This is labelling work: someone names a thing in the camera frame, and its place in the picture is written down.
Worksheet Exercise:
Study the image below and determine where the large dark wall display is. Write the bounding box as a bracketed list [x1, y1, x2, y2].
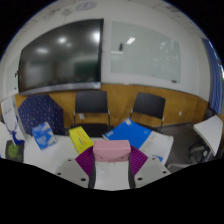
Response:
[17, 18, 105, 96]

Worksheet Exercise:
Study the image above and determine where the blue curtain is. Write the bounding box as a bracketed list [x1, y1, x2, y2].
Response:
[201, 37, 224, 116]

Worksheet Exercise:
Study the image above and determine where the dark blue dotted box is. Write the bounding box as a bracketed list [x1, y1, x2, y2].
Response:
[16, 93, 66, 136]

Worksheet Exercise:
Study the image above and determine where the yellow box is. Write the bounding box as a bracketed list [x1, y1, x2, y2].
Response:
[68, 125, 95, 155]

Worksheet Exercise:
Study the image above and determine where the round ceiling fixture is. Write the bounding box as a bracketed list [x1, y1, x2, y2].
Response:
[74, 1, 98, 12]

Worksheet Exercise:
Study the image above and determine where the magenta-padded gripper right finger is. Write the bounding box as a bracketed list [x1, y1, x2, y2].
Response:
[127, 145, 172, 190]

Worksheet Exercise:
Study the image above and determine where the blue white writing pad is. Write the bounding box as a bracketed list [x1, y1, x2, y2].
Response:
[102, 117, 175, 165]

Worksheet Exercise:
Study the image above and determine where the black green-printed mouse pad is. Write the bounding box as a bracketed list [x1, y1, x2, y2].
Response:
[4, 139, 25, 163]

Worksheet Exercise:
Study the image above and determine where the white side table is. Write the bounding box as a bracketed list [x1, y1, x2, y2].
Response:
[166, 114, 224, 168]

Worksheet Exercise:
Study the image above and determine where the pink charger block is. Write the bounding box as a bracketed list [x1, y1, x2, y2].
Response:
[92, 139, 132, 165]

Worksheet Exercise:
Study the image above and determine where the black chair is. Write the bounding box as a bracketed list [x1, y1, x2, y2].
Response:
[72, 89, 112, 138]
[129, 91, 167, 133]

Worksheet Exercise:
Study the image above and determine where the blue white tissue box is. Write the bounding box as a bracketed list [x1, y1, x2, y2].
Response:
[31, 121, 57, 151]

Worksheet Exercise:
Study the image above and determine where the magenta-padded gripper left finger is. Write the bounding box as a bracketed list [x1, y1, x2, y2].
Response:
[54, 146, 98, 190]

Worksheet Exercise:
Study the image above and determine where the glass whiteboard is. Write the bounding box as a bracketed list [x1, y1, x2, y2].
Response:
[110, 21, 183, 85]

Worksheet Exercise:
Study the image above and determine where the white power strip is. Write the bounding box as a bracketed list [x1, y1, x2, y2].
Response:
[95, 162, 130, 188]

